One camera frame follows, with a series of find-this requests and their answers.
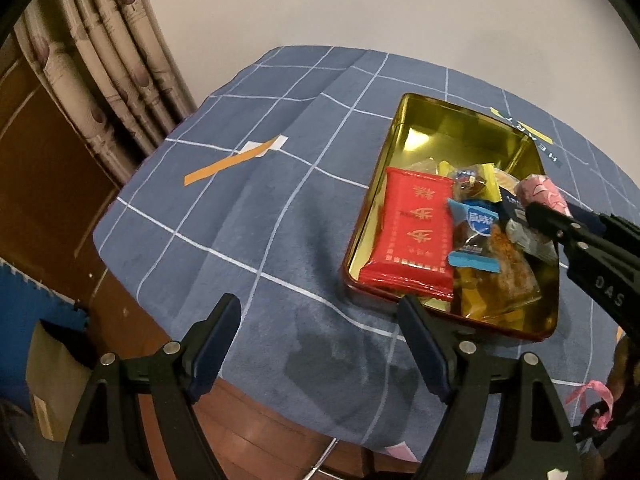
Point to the red snack packet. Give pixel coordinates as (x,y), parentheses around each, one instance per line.
(413,237)

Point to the blue grid tablecloth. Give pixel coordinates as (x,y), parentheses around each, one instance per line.
(273,231)

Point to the cardboard box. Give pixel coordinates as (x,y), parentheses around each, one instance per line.
(59,365)

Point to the red toffee tin box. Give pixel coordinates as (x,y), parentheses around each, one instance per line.
(432,136)

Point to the beige curtain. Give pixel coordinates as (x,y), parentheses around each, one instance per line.
(105,67)

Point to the clear bag orange-print biscuits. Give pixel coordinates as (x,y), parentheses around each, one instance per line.
(485,295)

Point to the teal candy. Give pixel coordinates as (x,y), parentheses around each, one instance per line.
(471,237)

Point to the pink ribbon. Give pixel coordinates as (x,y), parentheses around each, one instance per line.
(595,402)

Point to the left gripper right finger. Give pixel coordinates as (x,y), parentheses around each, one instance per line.
(431,346)

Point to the orange tape strip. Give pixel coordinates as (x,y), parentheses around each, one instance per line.
(213,169)

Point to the pink patterned snack pack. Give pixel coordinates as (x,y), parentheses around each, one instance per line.
(539,189)

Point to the yellow-edged snack packet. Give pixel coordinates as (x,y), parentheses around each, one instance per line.
(476,182)

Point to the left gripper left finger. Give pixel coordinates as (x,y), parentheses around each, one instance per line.
(207,343)

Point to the white paper label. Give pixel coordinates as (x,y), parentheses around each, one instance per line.
(259,149)

